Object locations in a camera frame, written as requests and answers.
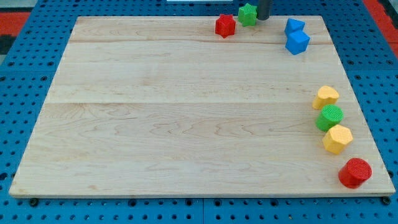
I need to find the red star block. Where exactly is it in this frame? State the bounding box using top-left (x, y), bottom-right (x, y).
top-left (215, 14), bottom-right (236, 39)

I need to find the green star block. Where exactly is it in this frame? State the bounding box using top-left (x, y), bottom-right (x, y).
top-left (238, 3), bottom-right (257, 27)

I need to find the light wooden board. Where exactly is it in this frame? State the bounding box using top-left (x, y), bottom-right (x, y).
top-left (9, 16), bottom-right (396, 198)

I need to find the blue cube block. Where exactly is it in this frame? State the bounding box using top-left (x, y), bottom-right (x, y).
top-left (285, 30), bottom-right (310, 55)

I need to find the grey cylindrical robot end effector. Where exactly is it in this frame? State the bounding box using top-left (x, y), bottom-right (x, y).
top-left (257, 0), bottom-right (273, 21)

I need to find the blue triangle block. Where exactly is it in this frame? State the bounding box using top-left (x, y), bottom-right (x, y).
top-left (284, 18), bottom-right (305, 35)

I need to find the yellow heart block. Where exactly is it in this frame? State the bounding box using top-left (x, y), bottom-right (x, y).
top-left (312, 85), bottom-right (340, 110)

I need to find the green cylinder block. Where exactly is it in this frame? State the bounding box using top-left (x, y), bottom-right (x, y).
top-left (315, 105), bottom-right (344, 132)

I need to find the yellow hexagon block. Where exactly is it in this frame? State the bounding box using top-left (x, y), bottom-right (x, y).
top-left (322, 124), bottom-right (353, 155)

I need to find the red cylinder block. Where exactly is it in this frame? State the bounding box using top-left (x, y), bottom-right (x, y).
top-left (338, 157), bottom-right (373, 189)

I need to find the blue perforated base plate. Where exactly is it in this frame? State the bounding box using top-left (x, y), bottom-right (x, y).
top-left (1, 0), bottom-right (397, 223)

